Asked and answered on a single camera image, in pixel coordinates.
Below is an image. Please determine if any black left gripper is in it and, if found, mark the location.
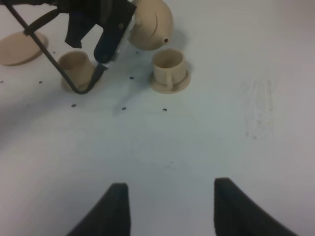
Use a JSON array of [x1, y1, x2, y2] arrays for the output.
[[54, 0, 136, 48]]

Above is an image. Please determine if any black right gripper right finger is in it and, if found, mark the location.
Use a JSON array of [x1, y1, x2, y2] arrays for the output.
[[214, 177, 296, 236]]

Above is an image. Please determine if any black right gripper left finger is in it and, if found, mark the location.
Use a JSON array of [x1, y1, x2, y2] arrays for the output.
[[68, 183, 131, 236]]

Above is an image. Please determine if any beige ceramic teapot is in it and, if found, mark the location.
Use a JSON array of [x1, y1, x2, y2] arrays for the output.
[[128, 0, 173, 51]]

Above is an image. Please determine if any beige teapot saucer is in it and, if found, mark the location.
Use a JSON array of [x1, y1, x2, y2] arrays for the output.
[[0, 31, 42, 66]]

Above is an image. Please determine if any beige left teacup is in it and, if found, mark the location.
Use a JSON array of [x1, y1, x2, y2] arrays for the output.
[[58, 51, 95, 90]]

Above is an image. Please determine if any beige teacup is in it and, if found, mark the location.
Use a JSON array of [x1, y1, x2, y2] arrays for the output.
[[152, 49, 186, 91], [58, 51, 95, 90]]

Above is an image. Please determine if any beige left cup saucer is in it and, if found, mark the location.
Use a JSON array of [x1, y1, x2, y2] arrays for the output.
[[61, 71, 104, 93]]

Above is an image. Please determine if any beige cup saucer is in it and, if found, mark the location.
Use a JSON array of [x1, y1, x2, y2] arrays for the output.
[[61, 71, 104, 93], [150, 70, 192, 94]]

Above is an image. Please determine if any beige right teacup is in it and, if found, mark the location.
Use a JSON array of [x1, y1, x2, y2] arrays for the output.
[[152, 49, 186, 91]]

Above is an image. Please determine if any beige right cup saucer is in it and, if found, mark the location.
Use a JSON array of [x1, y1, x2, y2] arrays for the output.
[[150, 70, 192, 94]]

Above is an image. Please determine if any black braided left cable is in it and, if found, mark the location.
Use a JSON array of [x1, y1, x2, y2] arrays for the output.
[[4, 0, 109, 95]]

